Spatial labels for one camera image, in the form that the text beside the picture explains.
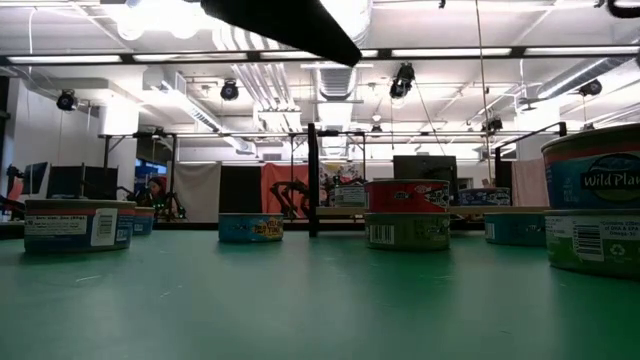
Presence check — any green Bumble Bee tuna can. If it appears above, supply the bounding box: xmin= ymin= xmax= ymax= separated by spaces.
xmin=328 ymin=184 xmax=370 ymax=209

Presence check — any black background rack frame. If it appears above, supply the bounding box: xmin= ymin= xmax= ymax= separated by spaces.
xmin=99 ymin=130 xmax=179 ymax=211

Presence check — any black partition panel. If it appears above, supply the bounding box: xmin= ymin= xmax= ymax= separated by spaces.
xmin=219 ymin=164 xmax=264 ymax=215

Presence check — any black metal shelf frame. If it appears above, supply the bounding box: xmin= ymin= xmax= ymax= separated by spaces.
xmin=306 ymin=121 xmax=569 ymax=239

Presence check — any large green tuna can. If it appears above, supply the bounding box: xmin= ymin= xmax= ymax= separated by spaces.
xmin=543 ymin=207 xmax=640 ymax=280

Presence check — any colourful poster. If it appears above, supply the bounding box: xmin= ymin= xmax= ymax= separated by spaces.
xmin=319 ymin=160 xmax=364 ymax=187

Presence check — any wide black panel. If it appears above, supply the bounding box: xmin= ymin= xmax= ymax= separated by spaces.
xmin=393 ymin=154 xmax=458 ymax=182

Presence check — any green table mat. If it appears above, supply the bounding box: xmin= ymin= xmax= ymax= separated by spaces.
xmin=0 ymin=227 xmax=640 ymax=360

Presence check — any white curtain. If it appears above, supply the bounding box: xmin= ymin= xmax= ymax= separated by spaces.
xmin=172 ymin=160 xmax=222 ymax=224

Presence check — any beige curtain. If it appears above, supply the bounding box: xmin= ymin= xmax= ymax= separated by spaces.
xmin=510 ymin=158 xmax=551 ymax=208

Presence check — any white ceiling duct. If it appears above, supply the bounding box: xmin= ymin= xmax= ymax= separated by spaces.
xmin=302 ymin=0 xmax=374 ymax=101

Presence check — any blue lit screen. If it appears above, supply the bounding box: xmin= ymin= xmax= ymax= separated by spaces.
xmin=134 ymin=158 xmax=166 ymax=177

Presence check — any orange curtain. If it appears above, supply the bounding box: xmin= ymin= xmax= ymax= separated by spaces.
xmin=261 ymin=162 xmax=310 ymax=216

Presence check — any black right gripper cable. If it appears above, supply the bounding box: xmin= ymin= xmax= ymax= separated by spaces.
xmin=606 ymin=0 xmax=640 ymax=20

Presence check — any blue red tuna can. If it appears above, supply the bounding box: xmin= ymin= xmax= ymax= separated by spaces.
xmin=131 ymin=206 xmax=157 ymax=237
xmin=23 ymin=198 xmax=137 ymax=255

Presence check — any person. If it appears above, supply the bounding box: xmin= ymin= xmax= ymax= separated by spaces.
xmin=147 ymin=175 xmax=169 ymax=207

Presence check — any tilted computer monitor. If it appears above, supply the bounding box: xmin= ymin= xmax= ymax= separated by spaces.
xmin=17 ymin=160 xmax=51 ymax=196

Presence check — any blue Wild Planet can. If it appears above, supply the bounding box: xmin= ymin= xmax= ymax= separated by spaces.
xmin=540 ymin=123 xmax=640 ymax=211

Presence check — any teal tuna can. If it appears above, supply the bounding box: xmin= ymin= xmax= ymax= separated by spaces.
xmin=483 ymin=212 xmax=547 ymax=247

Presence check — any black table frame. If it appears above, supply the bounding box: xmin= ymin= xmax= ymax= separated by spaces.
xmin=0 ymin=197 xmax=501 ymax=239

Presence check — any thin hanging cable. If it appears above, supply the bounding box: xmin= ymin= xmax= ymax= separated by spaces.
xmin=473 ymin=0 xmax=494 ymax=182

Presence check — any black monitor back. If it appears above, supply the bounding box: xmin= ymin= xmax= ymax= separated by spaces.
xmin=47 ymin=164 xmax=120 ymax=201

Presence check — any background robot with green lights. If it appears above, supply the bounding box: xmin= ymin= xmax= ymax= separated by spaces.
xmin=149 ymin=189 xmax=189 ymax=221

